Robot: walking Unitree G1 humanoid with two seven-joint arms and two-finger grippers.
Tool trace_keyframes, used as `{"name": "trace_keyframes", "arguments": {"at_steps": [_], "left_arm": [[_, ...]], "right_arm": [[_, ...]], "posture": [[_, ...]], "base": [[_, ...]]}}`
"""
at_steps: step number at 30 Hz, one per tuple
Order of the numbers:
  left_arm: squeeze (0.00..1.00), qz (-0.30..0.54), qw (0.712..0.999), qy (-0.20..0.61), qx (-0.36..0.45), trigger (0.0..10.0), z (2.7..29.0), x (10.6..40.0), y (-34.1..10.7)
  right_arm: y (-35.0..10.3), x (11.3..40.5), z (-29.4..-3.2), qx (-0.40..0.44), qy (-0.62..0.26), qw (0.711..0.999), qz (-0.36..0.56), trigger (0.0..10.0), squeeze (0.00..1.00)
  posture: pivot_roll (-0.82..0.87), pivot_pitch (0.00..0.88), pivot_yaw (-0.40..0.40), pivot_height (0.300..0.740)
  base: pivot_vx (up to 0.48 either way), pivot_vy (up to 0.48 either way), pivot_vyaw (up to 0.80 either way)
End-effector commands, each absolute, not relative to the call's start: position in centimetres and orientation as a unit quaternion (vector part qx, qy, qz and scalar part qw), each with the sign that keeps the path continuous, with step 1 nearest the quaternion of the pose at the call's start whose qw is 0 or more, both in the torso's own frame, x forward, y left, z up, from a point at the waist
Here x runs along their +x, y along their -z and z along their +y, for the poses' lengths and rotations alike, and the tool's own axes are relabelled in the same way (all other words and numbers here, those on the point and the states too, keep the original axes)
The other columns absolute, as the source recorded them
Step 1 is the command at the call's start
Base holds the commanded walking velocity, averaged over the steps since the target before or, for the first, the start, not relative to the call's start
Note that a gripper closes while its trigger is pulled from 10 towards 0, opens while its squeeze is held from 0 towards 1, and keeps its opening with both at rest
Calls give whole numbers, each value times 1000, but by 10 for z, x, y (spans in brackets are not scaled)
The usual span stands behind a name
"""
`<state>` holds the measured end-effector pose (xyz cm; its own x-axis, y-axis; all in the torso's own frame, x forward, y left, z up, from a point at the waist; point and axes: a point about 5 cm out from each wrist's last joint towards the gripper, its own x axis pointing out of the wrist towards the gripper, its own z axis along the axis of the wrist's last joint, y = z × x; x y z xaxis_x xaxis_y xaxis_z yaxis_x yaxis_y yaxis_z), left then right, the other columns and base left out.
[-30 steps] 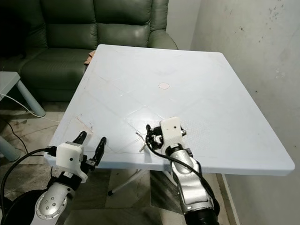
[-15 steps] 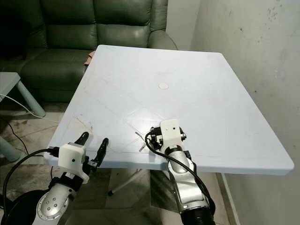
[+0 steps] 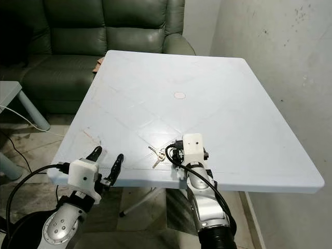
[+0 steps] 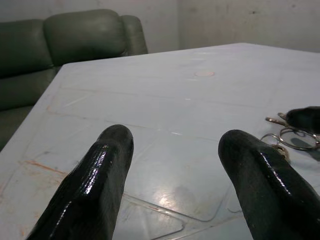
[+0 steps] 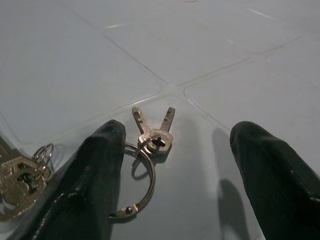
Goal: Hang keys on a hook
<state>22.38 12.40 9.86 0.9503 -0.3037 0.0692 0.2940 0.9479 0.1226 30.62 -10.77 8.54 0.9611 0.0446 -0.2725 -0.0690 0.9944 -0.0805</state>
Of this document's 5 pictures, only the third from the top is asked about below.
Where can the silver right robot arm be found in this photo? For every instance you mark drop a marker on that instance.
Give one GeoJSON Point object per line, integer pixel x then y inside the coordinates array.
{"type": "Point", "coordinates": [207, 207]}

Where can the white table leg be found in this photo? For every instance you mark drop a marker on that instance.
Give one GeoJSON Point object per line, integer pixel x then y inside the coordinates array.
{"type": "Point", "coordinates": [140, 203]}

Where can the round white table hole cap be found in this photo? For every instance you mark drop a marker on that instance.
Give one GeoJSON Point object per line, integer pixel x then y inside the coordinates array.
{"type": "Point", "coordinates": [179, 95]}

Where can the pale grey side table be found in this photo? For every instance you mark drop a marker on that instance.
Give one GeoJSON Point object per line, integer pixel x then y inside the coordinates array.
{"type": "Point", "coordinates": [8, 91]}

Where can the black round base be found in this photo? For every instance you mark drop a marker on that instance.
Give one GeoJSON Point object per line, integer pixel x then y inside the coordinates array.
{"type": "Point", "coordinates": [15, 236]}

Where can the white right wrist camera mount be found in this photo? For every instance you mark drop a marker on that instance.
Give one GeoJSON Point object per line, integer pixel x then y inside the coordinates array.
{"type": "Point", "coordinates": [193, 147]}

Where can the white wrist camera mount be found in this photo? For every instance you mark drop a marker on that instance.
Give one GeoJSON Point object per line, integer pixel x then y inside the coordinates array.
{"type": "Point", "coordinates": [83, 176]}
{"type": "Point", "coordinates": [193, 147]}

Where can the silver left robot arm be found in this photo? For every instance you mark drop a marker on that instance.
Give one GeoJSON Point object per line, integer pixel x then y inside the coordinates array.
{"type": "Point", "coordinates": [62, 225]}

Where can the green leather sofa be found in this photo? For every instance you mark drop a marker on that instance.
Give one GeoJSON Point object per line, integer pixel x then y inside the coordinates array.
{"type": "Point", "coordinates": [78, 41]}

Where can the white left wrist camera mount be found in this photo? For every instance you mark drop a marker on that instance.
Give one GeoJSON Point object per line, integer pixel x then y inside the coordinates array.
{"type": "Point", "coordinates": [83, 176]}

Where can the white plastic table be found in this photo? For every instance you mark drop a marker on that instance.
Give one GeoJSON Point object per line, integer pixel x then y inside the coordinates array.
{"type": "Point", "coordinates": [212, 72]}

